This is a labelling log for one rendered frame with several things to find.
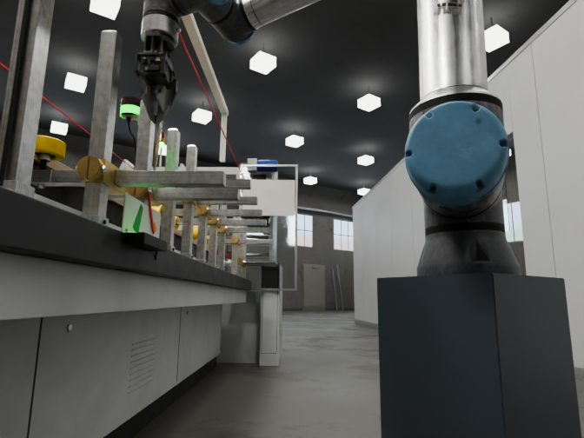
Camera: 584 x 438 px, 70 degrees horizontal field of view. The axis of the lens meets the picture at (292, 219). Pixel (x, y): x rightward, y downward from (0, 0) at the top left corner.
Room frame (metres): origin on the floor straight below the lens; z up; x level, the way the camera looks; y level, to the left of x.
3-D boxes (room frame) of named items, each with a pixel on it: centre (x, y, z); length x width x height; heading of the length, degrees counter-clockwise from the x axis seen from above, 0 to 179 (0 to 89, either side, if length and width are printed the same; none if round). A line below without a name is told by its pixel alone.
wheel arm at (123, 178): (0.91, 0.37, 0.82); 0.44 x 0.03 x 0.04; 89
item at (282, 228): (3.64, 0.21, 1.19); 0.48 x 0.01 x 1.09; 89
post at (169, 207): (1.37, 0.41, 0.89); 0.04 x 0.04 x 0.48; 89
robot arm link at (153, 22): (0.95, 0.34, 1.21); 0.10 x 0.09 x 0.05; 89
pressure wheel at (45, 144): (0.91, 0.57, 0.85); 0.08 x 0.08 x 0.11
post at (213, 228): (2.12, 0.40, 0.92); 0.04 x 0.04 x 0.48; 89
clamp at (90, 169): (0.89, 0.42, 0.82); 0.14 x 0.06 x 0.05; 179
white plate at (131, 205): (1.09, 0.39, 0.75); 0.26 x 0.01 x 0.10; 179
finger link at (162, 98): (0.95, 0.32, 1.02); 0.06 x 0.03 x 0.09; 179
